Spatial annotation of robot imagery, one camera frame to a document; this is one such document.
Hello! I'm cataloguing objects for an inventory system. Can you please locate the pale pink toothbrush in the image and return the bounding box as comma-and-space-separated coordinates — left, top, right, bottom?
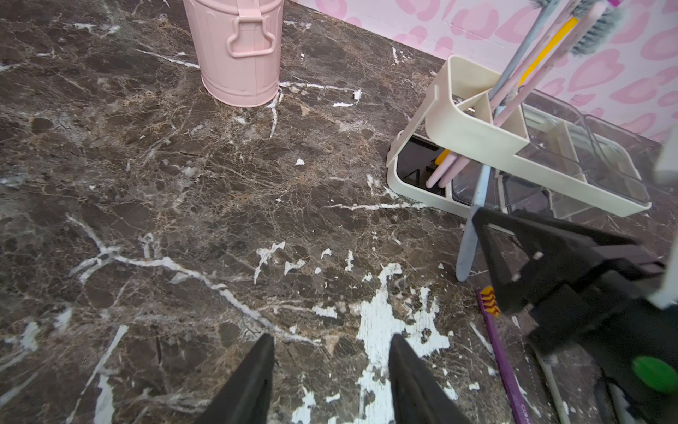
425, 29, 555, 188

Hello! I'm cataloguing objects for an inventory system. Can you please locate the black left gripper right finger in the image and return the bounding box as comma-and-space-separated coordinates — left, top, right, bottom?
388, 334, 469, 424

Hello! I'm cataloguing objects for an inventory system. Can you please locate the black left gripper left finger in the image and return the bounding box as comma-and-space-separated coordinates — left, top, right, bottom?
195, 333, 275, 424

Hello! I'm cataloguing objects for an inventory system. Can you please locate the light blue toothbrush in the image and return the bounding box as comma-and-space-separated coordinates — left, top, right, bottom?
488, 0, 560, 101

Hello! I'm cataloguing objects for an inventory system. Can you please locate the grey blue toothbrush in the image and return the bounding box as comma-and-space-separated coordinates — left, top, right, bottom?
456, 164, 492, 282

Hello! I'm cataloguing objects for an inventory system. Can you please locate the cream toothbrush holder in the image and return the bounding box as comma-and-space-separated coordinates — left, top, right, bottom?
387, 55, 652, 222

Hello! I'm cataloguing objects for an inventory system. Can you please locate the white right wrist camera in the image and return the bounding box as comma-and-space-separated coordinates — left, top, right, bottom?
648, 126, 678, 311

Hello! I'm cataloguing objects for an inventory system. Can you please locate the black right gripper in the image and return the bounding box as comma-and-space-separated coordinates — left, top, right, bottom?
472, 208, 665, 355

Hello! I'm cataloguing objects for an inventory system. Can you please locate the pink pencil cup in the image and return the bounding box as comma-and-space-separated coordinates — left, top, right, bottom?
184, 0, 284, 108

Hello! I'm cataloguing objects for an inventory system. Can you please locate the olive grey toothbrush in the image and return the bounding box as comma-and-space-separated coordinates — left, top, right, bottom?
533, 351, 571, 424

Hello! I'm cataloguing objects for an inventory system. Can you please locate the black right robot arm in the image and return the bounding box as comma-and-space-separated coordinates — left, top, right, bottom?
472, 208, 677, 423

